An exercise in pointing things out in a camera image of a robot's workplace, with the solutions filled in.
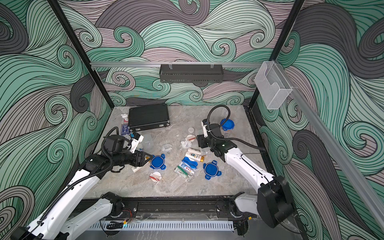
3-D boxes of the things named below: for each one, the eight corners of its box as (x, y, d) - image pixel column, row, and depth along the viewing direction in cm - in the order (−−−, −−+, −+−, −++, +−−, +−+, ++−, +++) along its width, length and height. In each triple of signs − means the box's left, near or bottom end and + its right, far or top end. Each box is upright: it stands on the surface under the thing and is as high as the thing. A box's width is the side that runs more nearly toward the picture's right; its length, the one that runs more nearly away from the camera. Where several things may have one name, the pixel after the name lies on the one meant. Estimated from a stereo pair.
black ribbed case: (129, 132, 104) (127, 128, 100) (131, 111, 117) (129, 107, 114) (170, 126, 107) (169, 122, 104) (167, 106, 121) (166, 102, 117)
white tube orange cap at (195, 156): (184, 156, 94) (184, 155, 92) (186, 152, 96) (186, 150, 94) (203, 162, 92) (203, 161, 90) (204, 158, 94) (204, 156, 92)
